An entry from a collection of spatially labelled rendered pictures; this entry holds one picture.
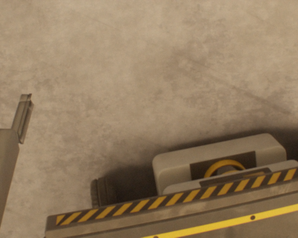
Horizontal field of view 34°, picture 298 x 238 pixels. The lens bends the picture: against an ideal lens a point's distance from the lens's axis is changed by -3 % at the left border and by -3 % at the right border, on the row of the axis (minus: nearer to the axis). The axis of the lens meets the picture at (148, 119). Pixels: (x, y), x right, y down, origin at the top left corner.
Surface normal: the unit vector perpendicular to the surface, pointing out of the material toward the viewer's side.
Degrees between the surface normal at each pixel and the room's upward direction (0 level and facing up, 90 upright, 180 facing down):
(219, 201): 0
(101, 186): 77
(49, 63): 0
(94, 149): 0
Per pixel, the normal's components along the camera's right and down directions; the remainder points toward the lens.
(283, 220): 0.11, 0.30
